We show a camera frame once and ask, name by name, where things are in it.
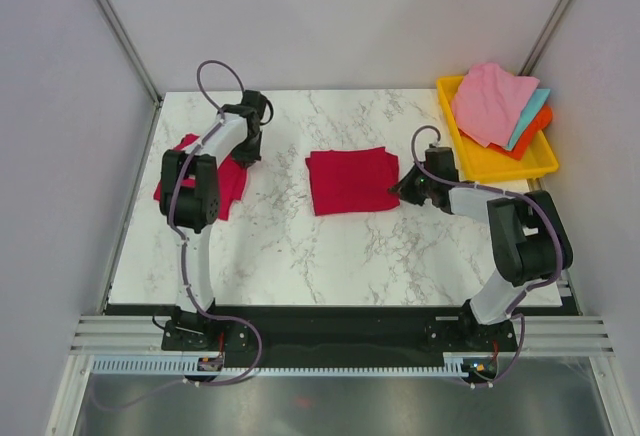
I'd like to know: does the red t-shirt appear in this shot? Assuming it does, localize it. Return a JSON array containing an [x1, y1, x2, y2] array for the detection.
[[305, 147, 400, 216], [153, 133, 248, 221]]

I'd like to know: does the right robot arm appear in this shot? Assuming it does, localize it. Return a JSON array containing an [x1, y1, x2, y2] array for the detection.
[[389, 145, 573, 350]]

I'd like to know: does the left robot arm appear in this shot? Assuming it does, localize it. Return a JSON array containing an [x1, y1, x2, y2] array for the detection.
[[159, 90, 273, 351]]

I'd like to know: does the folded red t-shirt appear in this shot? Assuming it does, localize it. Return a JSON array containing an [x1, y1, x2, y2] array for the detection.
[[153, 133, 248, 221]]

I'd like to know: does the yellow plastic tray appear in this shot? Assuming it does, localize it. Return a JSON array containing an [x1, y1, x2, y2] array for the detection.
[[436, 76, 559, 183]]

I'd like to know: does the pink t-shirt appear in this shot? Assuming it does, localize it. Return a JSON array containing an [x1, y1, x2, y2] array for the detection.
[[451, 63, 540, 147]]

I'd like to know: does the orange t-shirt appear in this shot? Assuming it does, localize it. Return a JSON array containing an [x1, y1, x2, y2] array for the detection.
[[488, 104, 553, 161]]

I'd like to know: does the light blue t-shirt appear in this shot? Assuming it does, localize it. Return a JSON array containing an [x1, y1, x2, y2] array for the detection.
[[504, 88, 551, 151]]

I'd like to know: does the right aluminium frame post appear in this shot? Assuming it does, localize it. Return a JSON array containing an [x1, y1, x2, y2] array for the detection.
[[518, 0, 575, 76]]

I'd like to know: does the aluminium frame post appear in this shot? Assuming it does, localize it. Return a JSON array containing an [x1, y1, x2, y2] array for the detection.
[[93, 0, 163, 107], [518, 0, 575, 76]]

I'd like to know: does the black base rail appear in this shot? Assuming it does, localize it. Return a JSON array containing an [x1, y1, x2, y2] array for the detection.
[[159, 302, 531, 370]]

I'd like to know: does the left aluminium frame post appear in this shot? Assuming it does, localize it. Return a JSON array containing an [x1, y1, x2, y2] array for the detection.
[[93, 0, 163, 107]]

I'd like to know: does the white slotted cable duct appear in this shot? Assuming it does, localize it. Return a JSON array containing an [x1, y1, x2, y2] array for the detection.
[[92, 353, 501, 378]]

